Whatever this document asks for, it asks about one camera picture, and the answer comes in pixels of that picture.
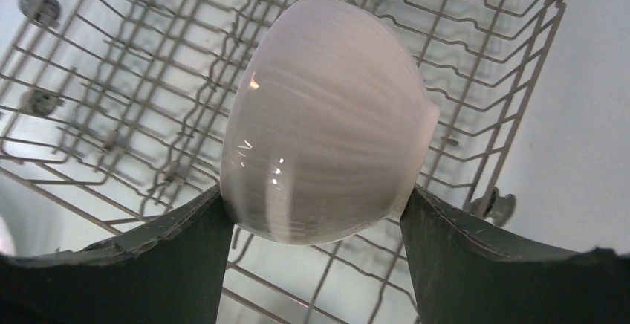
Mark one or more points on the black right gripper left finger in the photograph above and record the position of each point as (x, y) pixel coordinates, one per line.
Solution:
(168, 270)

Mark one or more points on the small white ribbed bowl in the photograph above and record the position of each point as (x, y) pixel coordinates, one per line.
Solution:
(329, 128)

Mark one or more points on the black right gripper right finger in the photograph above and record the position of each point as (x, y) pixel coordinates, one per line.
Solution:
(466, 270)

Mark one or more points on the grey wire dish rack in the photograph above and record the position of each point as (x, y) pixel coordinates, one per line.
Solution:
(113, 111)

